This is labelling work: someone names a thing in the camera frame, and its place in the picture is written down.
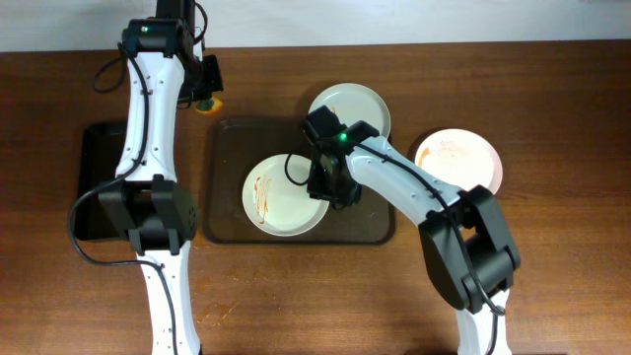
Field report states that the orange green sponge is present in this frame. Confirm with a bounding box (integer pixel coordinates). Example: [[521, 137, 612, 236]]
[[195, 98, 224, 115]]

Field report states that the white plate with ketchup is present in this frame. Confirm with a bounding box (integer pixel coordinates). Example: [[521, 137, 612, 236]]
[[242, 154, 329, 238]]

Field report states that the pinkish white plate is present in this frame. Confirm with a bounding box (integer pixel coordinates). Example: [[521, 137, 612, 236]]
[[414, 128, 504, 194]]

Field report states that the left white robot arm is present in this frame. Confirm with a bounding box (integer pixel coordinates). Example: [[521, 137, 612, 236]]
[[99, 17, 212, 354]]

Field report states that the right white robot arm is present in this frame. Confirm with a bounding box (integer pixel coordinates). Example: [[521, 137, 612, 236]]
[[303, 119, 521, 354]]

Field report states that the large brown tray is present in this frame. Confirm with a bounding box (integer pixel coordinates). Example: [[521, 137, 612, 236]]
[[200, 117, 396, 246]]

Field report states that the small black tray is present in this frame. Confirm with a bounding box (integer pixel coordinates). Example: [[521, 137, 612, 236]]
[[74, 121, 126, 243]]

